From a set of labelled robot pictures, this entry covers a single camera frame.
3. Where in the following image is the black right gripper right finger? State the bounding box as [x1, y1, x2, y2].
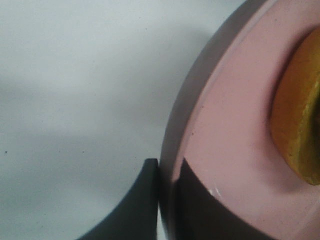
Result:
[172, 158, 320, 240]

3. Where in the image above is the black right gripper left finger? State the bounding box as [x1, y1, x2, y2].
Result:
[80, 159, 160, 240]

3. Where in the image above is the pink round plate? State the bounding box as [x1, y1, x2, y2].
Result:
[160, 0, 320, 240]

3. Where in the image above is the burger with lettuce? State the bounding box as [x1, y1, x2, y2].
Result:
[270, 28, 320, 186]

